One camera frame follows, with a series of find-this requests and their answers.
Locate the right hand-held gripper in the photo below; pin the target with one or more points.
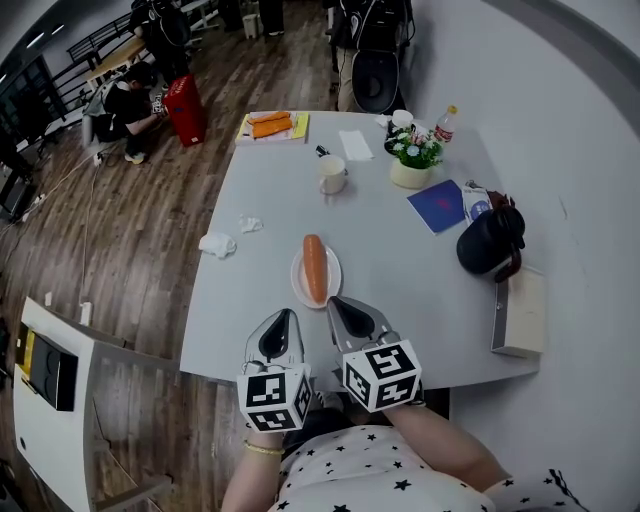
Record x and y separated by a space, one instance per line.
382 372

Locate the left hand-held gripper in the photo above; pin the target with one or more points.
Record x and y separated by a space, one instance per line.
272 395

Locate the white oval plate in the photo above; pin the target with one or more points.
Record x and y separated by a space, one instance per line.
334 272

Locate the orange carrot food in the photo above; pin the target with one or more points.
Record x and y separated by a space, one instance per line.
315 267

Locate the person's left forearm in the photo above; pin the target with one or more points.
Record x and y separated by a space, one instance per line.
252 480

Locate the person's right forearm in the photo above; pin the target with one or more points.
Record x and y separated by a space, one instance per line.
440 445

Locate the orange food piece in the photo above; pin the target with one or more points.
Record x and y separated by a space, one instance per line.
272 128
270 117

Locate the person's white shoe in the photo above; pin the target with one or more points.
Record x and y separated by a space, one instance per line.
329 401

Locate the white star-print shirt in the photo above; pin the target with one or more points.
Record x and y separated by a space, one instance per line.
360 475

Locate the cream box with grey side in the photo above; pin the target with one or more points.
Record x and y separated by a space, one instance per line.
525 315

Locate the large crumpled white tissue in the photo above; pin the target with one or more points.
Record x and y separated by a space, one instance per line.
217 244

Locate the small crumpled white tissue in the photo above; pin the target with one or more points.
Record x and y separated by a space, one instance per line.
250 223

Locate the blue booklet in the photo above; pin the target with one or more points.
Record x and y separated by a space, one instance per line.
440 205

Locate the white and blue packet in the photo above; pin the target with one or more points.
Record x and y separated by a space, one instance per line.
477 205

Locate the white mug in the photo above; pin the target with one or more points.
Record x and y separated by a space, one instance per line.
331 175

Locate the brown crumpled wrapper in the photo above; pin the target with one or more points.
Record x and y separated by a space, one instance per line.
500 199

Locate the potted flower plant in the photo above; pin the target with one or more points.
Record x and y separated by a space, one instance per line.
412 165

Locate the black device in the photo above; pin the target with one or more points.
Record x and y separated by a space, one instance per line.
52 372

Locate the white cabinet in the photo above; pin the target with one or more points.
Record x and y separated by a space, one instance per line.
55 440

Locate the white paper napkin pack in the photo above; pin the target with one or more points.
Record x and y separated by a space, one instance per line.
356 145

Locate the small black clip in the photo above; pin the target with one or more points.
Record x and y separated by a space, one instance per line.
322 150

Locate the plastic bottle with red label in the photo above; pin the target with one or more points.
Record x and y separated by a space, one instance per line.
445 127

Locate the white round container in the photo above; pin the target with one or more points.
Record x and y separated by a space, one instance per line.
402 119

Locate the yellow and pink tray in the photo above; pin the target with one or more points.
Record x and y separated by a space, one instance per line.
299 127

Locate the black office chair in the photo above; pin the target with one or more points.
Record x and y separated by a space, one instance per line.
375 82

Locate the red box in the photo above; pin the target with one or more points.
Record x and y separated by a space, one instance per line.
185 112

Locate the white waste bin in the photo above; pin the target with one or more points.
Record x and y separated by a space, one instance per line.
250 26

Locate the wooden background table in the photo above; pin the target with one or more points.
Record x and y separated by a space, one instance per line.
117 57

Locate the black metal railing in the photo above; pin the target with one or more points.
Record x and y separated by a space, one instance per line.
35 85

